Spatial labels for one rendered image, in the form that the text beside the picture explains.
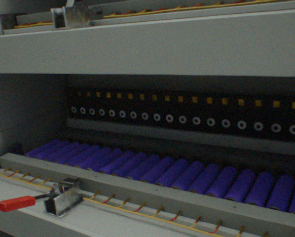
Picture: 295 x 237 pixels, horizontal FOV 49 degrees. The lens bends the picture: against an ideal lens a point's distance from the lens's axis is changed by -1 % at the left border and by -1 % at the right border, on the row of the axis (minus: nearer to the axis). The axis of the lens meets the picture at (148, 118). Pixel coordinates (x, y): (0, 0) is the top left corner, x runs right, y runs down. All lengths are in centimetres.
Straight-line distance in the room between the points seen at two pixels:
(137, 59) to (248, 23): 10
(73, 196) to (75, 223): 4
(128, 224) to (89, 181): 8
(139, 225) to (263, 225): 12
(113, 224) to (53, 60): 18
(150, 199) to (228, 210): 8
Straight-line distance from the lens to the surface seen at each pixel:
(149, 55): 29
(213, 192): 34
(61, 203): 37
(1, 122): 54
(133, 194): 35
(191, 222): 33
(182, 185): 36
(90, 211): 37
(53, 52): 37
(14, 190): 46
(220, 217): 32
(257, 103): 41
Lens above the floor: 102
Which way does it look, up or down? 3 degrees down
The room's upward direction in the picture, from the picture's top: 4 degrees clockwise
